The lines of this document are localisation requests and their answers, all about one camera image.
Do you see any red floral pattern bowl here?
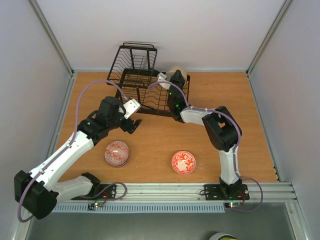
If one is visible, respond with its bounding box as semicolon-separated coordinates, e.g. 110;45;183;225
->
171;150;196;175

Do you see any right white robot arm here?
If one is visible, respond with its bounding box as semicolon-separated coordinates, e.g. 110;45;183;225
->
161;69;242;198

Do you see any right small circuit board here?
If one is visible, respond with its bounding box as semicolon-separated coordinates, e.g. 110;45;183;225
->
224;201;242;209

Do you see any aluminium frame rail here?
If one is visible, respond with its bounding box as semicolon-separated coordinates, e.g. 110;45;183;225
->
54;181;298;203

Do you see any left small circuit board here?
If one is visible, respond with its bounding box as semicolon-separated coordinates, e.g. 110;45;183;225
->
87;202;104;211

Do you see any yellow white round object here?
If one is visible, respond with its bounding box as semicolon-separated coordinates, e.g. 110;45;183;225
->
209;232;238;240

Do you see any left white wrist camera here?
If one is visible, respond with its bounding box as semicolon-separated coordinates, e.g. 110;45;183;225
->
123;99;141;119

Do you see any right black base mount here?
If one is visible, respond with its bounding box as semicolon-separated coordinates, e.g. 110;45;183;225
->
201;184;250;201

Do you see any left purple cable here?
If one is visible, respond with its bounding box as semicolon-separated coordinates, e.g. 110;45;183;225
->
17;78;131;223

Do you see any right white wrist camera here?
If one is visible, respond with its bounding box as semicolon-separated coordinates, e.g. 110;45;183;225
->
157;72;171;90

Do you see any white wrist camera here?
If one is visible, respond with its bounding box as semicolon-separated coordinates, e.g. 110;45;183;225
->
157;72;171;90
123;99;141;119

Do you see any blue yellow sun bowl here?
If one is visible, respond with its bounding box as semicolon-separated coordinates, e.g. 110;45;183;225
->
165;65;187;86

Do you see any black wire dish rack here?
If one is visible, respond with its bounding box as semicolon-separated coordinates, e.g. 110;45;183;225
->
107;42;182;122

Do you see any red diamond pattern bowl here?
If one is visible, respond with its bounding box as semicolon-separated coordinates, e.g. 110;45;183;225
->
104;141;130;168

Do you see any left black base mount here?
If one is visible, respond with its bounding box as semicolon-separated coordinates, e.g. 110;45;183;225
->
72;184;117;201

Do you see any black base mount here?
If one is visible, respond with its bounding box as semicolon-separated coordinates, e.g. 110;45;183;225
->
72;184;117;201
201;184;250;201

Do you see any small circuit board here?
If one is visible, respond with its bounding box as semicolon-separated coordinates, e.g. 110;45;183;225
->
224;201;242;209
87;202;104;211

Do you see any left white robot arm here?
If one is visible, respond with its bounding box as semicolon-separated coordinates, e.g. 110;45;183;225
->
14;96;141;223

